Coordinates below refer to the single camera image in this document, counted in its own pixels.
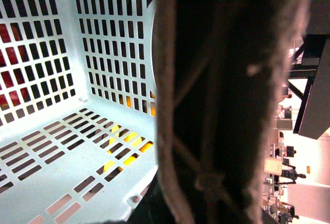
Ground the brown basket handle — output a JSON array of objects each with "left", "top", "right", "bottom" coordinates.
[{"left": 153, "top": 0, "right": 311, "bottom": 223}]

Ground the light blue plastic basket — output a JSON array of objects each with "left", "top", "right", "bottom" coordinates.
[{"left": 1, "top": 0, "right": 157, "bottom": 223}]

